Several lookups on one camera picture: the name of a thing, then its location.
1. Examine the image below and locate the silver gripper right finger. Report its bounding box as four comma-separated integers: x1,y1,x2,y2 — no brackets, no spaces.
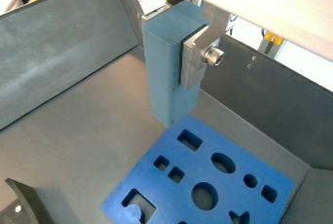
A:
181,2,230,89

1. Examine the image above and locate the blue-grey rectangular block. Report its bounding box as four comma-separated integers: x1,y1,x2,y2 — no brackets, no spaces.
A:
143,1,206,128

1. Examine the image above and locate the blue shape-sorting board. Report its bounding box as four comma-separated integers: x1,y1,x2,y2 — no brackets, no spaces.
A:
102,116,294,224

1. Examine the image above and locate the yellow and grey post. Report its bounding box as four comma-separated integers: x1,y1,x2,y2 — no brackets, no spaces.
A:
258,29,285,59

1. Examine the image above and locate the black curved bracket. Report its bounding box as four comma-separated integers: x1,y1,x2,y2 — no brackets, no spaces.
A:
0,178,55,224

